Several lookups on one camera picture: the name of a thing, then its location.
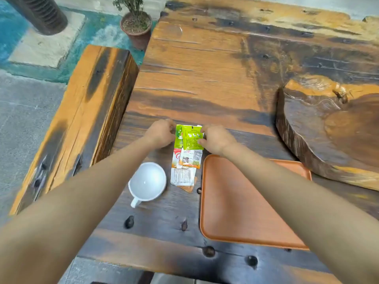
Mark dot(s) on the person's right hand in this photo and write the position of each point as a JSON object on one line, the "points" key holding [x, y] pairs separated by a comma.
{"points": [[217, 141]]}

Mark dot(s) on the person's left hand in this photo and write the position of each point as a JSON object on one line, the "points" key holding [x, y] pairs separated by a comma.
{"points": [[161, 134]]}

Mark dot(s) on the green Lipton tea packet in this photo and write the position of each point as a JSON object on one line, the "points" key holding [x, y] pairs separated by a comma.
{"points": [[177, 136], [192, 139]]}

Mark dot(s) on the red white creamer packet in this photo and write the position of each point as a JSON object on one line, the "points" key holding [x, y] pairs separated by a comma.
{"points": [[175, 158], [191, 159]]}

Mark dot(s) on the brown sugar packet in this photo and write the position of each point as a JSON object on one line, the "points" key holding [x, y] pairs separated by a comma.
{"points": [[189, 189], [182, 176]]}

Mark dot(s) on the white cup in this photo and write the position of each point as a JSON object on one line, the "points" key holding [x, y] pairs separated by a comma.
{"points": [[147, 181]]}

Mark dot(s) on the orange tray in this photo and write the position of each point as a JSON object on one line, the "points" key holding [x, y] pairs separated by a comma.
{"points": [[237, 204]]}

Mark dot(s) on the carved wooden tea board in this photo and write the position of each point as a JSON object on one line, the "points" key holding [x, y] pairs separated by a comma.
{"points": [[325, 130]]}

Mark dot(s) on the person's left forearm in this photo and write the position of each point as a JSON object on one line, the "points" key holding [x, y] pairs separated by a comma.
{"points": [[74, 218]]}

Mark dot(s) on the person's right forearm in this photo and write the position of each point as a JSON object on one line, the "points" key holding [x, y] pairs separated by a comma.
{"points": [[296, 204]]}

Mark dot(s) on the orange wooden bench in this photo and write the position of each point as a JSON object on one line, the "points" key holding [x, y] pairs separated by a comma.
{"points": [[74, 130]]}

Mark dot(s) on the potted green plant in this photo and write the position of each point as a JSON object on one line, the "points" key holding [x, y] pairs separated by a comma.
{"points": [[136, 26]]}

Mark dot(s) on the beige stone plinth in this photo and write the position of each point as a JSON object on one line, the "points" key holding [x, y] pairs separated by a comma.
{"points": [[44, 47]]}

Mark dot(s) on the dark ribbed pillar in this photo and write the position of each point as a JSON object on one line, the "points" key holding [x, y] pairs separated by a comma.
{"points": [[41, 14]]}

